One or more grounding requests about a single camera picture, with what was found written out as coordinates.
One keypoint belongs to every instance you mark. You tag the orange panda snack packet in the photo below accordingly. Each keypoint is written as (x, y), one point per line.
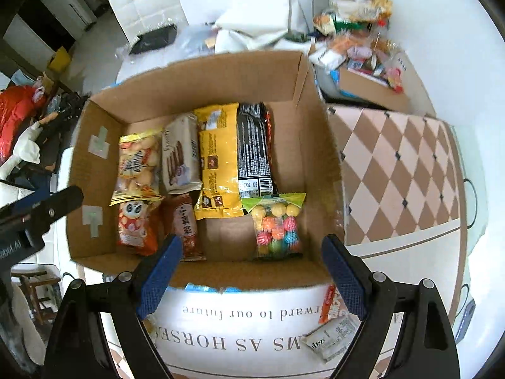
(134, 225)
(329, 308)

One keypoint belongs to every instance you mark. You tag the brown red snack packet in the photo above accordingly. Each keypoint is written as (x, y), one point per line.
(183, 221)

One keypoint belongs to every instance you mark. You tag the cardboard box with blue print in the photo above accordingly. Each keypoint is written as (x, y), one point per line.
(276, 87)

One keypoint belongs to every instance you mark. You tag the white plush goose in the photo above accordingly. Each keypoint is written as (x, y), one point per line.
(27, 148)

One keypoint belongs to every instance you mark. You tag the white padded chair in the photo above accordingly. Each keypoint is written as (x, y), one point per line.
(138, 0)

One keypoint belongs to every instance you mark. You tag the blue phone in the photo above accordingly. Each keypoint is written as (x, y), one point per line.
(467, 318)

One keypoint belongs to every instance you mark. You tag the pile of snack packets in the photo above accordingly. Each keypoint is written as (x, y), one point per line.
(347, 19)

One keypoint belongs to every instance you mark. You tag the yellow bread packet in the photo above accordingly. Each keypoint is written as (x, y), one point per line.
(136, 166)

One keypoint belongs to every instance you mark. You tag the cardboard box of snacks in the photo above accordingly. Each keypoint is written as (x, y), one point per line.
(367, 90)

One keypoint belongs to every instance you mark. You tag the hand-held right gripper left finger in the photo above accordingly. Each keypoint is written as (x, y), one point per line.
(161, 272)

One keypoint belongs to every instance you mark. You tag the white wafer packet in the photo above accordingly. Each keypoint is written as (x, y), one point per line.
(179, 158)

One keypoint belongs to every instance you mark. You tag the yellow box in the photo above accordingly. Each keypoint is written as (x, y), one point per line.
(59, 58)

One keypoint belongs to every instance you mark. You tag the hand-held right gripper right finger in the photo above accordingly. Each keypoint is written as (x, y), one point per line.
(345, 276)

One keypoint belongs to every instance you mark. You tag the red bag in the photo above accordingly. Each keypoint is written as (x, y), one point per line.
(15, 114)

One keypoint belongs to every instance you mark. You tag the wooden stool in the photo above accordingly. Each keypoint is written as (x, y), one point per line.
(39, 284)

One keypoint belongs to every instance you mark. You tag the colourful candy ball bag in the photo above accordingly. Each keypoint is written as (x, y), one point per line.
(276, 229)

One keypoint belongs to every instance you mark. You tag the large yellow snack bag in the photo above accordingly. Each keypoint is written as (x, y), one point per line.
(217, 166)

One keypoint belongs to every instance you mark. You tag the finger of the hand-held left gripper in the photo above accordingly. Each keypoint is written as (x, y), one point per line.
(59, 203)

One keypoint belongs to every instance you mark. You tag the white grey snack packet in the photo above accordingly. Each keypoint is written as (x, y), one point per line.
(331, 337)

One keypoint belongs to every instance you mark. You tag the black snack bag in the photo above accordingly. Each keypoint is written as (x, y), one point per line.
(254, 146)

